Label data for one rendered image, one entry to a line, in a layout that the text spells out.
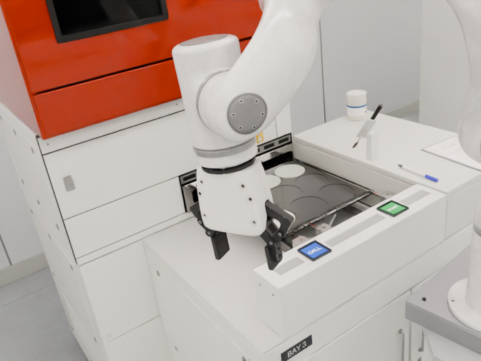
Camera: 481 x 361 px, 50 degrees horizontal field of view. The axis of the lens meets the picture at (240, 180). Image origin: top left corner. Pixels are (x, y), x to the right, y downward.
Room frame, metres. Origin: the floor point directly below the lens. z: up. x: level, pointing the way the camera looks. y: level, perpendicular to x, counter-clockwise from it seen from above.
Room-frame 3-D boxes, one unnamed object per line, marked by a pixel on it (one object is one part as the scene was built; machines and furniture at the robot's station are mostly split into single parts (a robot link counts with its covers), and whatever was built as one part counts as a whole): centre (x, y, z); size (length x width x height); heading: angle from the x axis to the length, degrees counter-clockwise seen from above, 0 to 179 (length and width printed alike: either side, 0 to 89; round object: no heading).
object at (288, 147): (1.55, -0.01, 0.89); 0.44 x 0.02 x 0.10; 121
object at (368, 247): (1.03, -0.26, 0.89); 0.55 x 0.09 x 0.14; 121
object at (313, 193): (1.37, -0.13, 0.90); 0.34 x 0.34 x 0.01; 31
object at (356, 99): (1.75, -0.45, 1.01); 0.07 x 0.07 x 0.10
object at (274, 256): (0.60, -0.04, 1.23); 0.03 x 0.03 x 0.07; 56
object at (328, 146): (1.49, -0.51, 0.89); 0.62 x 0.35 x 0.14; 31
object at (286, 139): (1.55, 0.00, 0.96); 0.44 x 0.01 x 0.02; 121
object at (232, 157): (0.64, 0.02, 1.37); 0.09 x 0.08 x 0.03; 56
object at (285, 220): (0.61, -0.03, 1.28); 0.08 x 0.01 x 0.06; 56
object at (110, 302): (1.76, 0.33, 0.41); 0.82 x 0.71 x 0.82; 121
